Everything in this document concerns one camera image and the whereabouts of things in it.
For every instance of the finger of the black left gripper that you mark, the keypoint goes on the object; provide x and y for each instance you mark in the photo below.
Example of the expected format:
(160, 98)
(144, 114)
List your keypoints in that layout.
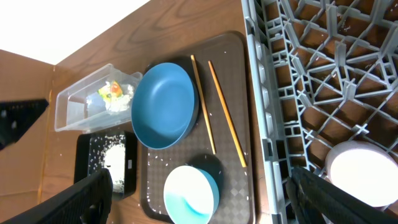
(17, 117)

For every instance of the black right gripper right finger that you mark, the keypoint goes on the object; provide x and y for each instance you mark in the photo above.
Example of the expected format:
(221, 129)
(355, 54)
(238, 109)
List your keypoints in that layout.
(314, 199)

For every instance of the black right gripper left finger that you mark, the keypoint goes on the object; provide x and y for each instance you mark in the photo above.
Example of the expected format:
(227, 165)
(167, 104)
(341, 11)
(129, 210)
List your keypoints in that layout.
(87, 201)

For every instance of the pile of rice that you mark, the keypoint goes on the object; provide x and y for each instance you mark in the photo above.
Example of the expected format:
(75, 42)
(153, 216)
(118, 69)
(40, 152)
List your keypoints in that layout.
(114, 161)

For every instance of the white green cup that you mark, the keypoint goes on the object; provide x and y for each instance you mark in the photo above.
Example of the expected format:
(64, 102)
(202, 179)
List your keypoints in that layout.
(364, 171)

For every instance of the white napkin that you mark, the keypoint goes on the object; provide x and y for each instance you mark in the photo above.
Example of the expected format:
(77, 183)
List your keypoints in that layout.
(122, 103)

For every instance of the light blue rice bowl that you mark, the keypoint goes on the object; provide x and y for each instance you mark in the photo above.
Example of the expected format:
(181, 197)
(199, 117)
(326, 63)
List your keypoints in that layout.
(191, 195)

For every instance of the yellow green snack wrapper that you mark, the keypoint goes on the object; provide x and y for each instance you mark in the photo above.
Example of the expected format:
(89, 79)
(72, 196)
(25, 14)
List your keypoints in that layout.
(110, 91)

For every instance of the wooden chopstick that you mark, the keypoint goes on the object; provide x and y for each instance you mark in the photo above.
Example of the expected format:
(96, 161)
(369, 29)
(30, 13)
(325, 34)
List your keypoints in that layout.
(227, 116)
(203, 104)

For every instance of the dark blue plate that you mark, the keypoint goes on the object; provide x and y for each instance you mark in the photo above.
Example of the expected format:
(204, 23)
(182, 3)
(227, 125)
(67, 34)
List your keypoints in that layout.
(164, 107)

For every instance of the black waste tray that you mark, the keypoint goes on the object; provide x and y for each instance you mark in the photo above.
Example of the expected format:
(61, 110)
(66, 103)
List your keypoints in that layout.
(90, 150)

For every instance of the grey dishwasher rack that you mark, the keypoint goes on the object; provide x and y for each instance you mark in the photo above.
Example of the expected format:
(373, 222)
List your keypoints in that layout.
(323, 72)

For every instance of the clear plastic bin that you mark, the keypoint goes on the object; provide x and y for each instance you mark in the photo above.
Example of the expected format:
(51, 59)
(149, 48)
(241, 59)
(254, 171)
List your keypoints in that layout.
(80, 108)

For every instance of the brown plastic tray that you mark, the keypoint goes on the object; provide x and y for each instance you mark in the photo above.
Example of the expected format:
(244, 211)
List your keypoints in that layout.
(226, 53)

